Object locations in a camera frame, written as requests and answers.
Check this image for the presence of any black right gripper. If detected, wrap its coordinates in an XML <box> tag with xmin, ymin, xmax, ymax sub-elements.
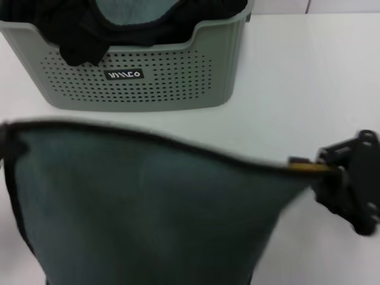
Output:
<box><xmin>313</xmin><ymin>129</ymin><xmax>380</xmax><ymax>238</ymax></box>

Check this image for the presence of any green towel with black edge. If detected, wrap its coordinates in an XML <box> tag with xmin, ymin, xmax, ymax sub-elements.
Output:
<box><xmin>0</xmin><ymin>119</ymin><xmax>344</xmax><ymax>285</ymax></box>

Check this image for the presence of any grey-green perforated storage box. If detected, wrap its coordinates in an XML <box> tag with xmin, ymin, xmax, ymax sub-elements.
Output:
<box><xmin>0</xmin><ymin>0</ymin><xmax>253</xmax><ymax>113</ymax></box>

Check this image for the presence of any teal towel with black trim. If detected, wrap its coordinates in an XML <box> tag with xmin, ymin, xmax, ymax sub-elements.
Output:
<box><xmin>94</xmin><ymin>0</ymin><xmax>176</xmax><ymax>29</ymax></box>

